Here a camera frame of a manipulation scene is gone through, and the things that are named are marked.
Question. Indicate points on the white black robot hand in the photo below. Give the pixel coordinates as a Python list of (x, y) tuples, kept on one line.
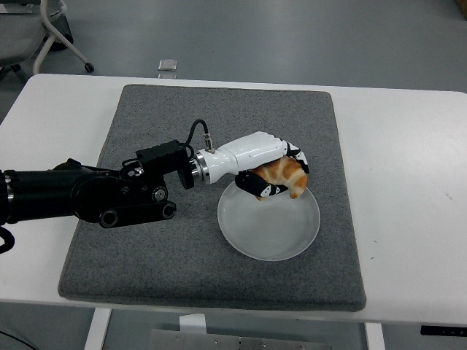
[(248, 153)]

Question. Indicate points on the orange croissant bread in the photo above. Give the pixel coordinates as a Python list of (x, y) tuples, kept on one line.
[(288, 173)]

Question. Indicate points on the pale grey round plate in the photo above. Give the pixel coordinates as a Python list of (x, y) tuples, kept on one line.
[(270, 233)]

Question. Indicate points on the grey metal plate with screws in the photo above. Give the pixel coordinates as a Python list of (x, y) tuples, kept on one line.
[(211, 341)]

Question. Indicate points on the silver floor outlet cover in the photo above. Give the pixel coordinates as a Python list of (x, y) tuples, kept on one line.
[(168, 64)]

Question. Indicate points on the grey felt mat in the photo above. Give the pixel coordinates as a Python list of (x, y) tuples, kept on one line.
[(219, 291)]

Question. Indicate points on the white table leg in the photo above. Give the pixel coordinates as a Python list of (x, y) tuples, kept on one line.
[(97, 328), (374, 337)]

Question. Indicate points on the grey office chair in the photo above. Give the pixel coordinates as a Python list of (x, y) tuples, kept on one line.
[(22, 33)]

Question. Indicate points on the black table control panel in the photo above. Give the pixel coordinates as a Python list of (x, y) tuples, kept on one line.
[(443, 330)]

